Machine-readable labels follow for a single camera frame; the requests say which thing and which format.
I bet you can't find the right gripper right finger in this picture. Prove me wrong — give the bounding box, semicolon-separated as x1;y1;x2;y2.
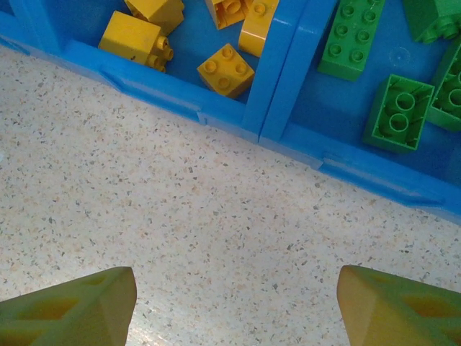
340;265;461;346

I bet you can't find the green lego brick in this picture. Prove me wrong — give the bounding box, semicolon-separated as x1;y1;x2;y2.
403;0;461;44
428;39;461;133
317;0;386;82
362;74;436;154

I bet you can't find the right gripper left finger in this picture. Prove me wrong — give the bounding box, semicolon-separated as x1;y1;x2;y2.
0;266;138;346

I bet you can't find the yellow arch lego brick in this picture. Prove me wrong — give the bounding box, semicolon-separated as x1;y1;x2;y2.
238;0;280;58

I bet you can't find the blue plastic bin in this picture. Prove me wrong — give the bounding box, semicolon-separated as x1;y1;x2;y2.
0;0;30;55
259;0;461;217
10;0;289;143

